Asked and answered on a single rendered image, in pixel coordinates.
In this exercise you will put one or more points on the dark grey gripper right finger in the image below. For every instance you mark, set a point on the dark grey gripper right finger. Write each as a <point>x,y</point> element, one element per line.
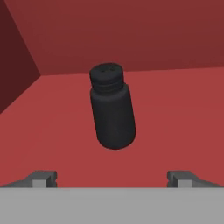
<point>183,178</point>

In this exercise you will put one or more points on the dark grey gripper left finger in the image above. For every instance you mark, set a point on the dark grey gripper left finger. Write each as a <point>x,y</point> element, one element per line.
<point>40,178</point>

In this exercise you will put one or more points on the red cabinet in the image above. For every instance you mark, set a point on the red cabinet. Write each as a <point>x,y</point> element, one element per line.
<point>175,87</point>

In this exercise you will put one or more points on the black shaker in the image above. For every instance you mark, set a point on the black shaker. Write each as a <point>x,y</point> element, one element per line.
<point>112,113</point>

